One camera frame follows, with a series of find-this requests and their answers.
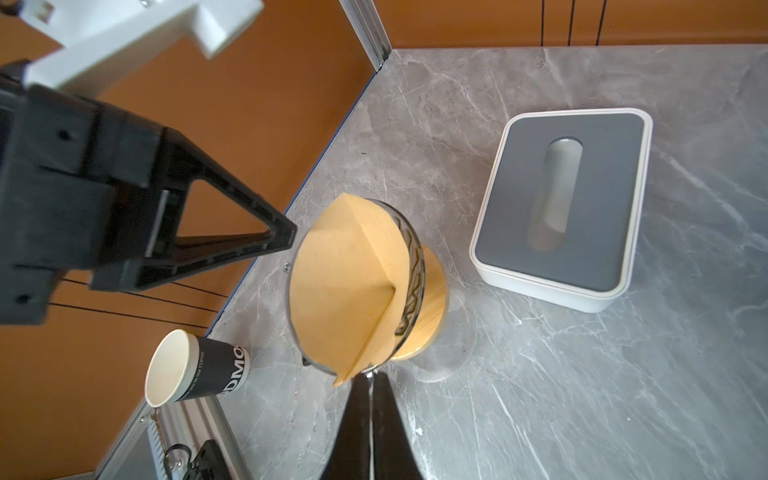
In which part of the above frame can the white grey tissue box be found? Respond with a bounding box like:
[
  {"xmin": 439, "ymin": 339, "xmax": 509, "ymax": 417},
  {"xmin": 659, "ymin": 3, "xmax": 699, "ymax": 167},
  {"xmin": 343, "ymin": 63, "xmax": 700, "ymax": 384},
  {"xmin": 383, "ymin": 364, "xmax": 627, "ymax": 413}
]
[{"xmin": 469, "ymin": 107, "xmax": 653, "ymax": 313}]

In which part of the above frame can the black paper cup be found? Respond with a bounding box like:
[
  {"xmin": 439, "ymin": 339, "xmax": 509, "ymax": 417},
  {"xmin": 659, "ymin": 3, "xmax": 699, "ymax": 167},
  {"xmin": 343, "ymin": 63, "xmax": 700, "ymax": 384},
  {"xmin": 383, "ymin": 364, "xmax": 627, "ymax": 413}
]
[{"xmin": 144, "ymin": 329, "xmax": 251, "ymax": 408}]

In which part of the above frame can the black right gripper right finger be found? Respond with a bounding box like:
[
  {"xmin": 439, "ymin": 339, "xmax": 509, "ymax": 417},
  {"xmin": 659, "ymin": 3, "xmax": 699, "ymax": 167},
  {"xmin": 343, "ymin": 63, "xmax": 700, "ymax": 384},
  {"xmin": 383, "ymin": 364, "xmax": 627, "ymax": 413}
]
[{"xmin": 372, "ymin": 372, "xmax": 423, "ymax": 480}]

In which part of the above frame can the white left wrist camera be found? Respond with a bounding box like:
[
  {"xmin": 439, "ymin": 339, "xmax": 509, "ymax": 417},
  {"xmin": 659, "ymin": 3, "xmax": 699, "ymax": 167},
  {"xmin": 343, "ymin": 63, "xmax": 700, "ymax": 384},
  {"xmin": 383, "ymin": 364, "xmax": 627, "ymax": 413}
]
[{"xmin": 20, "ymin": 0, "xmax": 264, "ymax": 98}]

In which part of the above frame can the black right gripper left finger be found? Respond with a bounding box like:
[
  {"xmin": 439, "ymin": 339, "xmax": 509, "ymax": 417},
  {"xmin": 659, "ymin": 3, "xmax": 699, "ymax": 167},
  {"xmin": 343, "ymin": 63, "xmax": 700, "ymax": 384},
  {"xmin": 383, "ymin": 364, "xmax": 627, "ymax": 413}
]
[{"xmin": 321, "ymin": 374, "xmax": 371, "ymax": 480}]

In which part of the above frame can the brown paper coffee filter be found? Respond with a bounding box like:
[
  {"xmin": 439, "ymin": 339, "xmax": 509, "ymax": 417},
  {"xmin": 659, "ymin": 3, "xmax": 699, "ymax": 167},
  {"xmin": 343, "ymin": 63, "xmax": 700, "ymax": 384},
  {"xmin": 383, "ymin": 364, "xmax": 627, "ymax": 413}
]
[{"xmin": 289, "ymin": 193, "xmax": 412, "ymax": 387}]

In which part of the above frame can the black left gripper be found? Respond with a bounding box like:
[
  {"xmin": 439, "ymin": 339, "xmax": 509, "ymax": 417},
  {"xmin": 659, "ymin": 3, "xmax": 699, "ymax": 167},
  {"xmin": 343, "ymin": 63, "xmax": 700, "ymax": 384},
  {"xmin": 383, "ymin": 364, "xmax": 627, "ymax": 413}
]
[{"xmin": 1, "ymin": 61, "xmax": 297, "ymax": 325}]

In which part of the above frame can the aluminium corner post left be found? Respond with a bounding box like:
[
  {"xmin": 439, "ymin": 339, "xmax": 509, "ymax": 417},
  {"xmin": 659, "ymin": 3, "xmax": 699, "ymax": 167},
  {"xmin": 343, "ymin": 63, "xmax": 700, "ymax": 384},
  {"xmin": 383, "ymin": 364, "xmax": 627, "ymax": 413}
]
[{"xmin": 339, "ymin": 0, "xmax": 393, "ymax": 72}]

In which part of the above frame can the aluminium front rail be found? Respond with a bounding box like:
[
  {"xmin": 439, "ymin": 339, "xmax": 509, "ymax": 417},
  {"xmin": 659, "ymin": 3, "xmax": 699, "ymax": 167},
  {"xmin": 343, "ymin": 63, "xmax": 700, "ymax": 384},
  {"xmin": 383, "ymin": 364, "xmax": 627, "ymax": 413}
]
[{"xmin": 73, "ymin": 397, "xmax": 251, "ymax": 479}]

